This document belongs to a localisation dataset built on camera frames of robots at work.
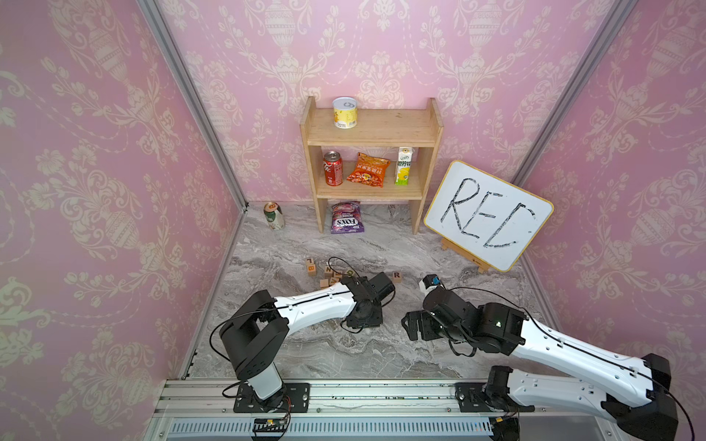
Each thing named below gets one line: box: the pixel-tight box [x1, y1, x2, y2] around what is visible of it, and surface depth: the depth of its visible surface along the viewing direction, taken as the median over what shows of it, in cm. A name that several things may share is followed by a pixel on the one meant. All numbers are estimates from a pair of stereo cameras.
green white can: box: [263, 201, 285, 231], surface depth 108 cm
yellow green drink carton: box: [395, 147, 415, 186], surface depth 93 cm
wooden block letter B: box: [305, 257, 317, 277], surface depth 99 cm
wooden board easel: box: [440, 237, 490, 274], surface depth 102 cm
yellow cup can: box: [331, 96, 358, 130], surface depth 83 cm
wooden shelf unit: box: [299, 96, 445, 236], surface depth 87 cm
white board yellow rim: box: [424, 160, 555, 274], surface depth 94 cm
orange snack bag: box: [346, 152, 391, 188], surface depth 99 cm
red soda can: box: [323, 149, 343, 187], surface depth 93 cm
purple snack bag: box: [330, 200, 365, 235], surface depth 115 cm
